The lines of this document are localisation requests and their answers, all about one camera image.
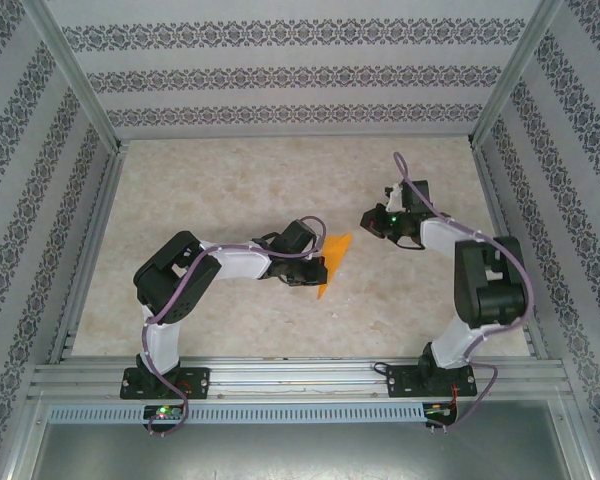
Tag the orange cloth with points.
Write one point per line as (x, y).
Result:
(337, 247)

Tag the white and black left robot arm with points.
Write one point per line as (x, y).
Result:
(242, 262)

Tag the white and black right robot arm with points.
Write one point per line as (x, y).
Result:
(440, 236)

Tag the grey sheet metal panel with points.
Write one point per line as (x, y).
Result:
(300, 455)

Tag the circuit board with green light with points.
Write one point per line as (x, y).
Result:
(164, 412)
(440, 410)

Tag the aluminium mounting rail beam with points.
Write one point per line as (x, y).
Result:
(300, 377)

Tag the aluminium back rail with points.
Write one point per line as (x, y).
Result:
(295, 135)

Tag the aluminium side rail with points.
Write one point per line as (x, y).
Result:
(506, 250)
(92, 250)

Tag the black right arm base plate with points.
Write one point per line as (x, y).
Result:
(400, 382)

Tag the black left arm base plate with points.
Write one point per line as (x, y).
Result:
(200, 382)

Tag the aluminium frame post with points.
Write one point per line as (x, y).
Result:
(516, 70)
(72, 70)

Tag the aluminium frame strut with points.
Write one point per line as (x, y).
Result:
(22, 440)
(577, 440)

